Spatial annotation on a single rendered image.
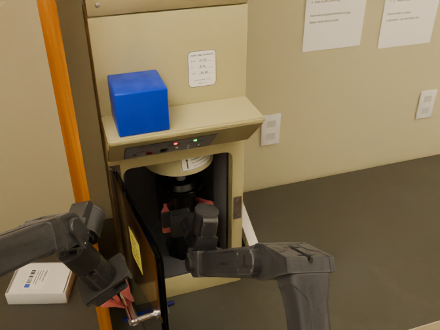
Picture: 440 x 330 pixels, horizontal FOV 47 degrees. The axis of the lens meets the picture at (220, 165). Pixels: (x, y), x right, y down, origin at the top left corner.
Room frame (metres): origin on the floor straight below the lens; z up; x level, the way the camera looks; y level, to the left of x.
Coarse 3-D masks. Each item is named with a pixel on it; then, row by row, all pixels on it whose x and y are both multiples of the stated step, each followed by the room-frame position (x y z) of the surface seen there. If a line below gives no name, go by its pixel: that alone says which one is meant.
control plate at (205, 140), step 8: (200, 136) 0.91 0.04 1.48; (208, 136) 0.92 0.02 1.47; (152, 144) 0.88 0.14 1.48; (160, 144) 0.89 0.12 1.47; (168, 144) 0.90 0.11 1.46; (176, 144) 0.91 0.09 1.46; (184, 144) 0.92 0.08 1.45; (192, 144) 0.94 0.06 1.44; (200, 144) 0.95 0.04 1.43; (208, 144) 0.97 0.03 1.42; (128, 152) 0.88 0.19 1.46; (136, 152) 0.89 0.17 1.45; (144, 152) 0.90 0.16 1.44
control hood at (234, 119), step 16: (240, 96) 1.03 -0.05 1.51; (176, 112) 0.95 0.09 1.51; (192, 112) 0.95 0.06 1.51; (208, 112) 0.95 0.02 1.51; (224, 112) 0.95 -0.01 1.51; (240, 112) 0.95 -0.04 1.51; (256, 112) 0.95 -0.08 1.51; (112, 128) 0.88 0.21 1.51; (176, 128) 0.88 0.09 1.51; (192, 128) 0.88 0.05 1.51; (208, 128) 0.89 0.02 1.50; (224, 128) 0.90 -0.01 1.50; (240, 128) 0.93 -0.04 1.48; (256, 128) 0.95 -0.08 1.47; (112, 144) 0.83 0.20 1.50; (128, 144) 0.84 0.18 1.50; (144, 144) 0.87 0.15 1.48; (112, 160) 0.91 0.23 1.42
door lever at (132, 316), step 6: (120, 294) 0.73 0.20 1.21; (126, 300) 0.71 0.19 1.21; (126, 306) 0.70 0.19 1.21; (132, 306) 0.70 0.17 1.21; (126, 312) 0.69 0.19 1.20; (132, 312) 0.68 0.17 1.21; (150, 312) 0.68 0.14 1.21; (132, 318) 0.67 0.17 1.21; (138, 318) 0.67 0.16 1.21; (144, 318) 0.67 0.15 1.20; (150, 318) 0.68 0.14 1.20; (156, 318) 0.67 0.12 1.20; (132, 324) 0.66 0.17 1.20
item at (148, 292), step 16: (128, 208) 0.80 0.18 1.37; (128, 224) 0.82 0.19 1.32; (128, 240) 0.84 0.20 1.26; (144, 240) 0.71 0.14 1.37; (128, 256) 0.86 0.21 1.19; (144, 256) 0.72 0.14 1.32; (144, 272) 0.73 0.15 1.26; (160, 272) 0.65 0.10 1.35; (144, 288) 0.75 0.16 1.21; (160, 288) 0.65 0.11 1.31; (144, 304) 0.76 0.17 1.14; (160, 304) 0.64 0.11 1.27; (160, 320) 0.65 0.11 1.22
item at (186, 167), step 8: (176, 160) 1.01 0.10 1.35; (184, 160) 1.02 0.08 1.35; (192, 160) 1.02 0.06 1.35; (200, 160) 1.03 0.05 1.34; (208, 160) 1.05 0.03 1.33; (152, 168) 1.02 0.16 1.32; (160, 168) 1.01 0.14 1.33; (168, 168) 1.01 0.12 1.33; (176, 168) 1.01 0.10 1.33; (184, 168) 1.01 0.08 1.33; (192, 168) 1.01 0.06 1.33; (200, 168) 1.02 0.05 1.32; (176, 176) 1.00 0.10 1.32
